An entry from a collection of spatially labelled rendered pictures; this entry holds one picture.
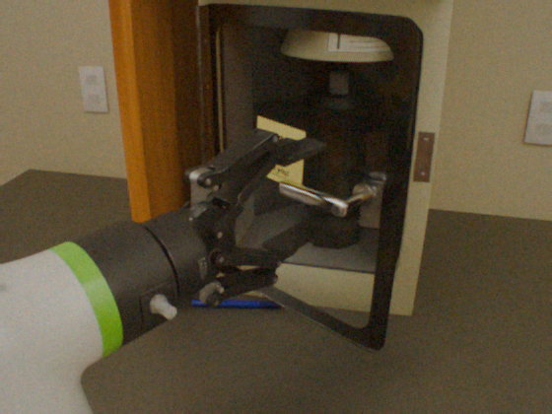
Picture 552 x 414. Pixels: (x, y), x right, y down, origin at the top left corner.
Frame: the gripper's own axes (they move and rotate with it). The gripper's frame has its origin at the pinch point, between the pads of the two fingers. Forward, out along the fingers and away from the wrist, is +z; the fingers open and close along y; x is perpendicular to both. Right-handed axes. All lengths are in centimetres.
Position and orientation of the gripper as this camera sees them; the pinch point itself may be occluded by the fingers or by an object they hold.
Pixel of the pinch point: (302, 192)
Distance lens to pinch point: 55.5
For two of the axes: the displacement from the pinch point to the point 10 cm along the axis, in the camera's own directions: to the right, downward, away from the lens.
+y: 0.0, -9.0, -4.3
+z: 6.6, -3.2, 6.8
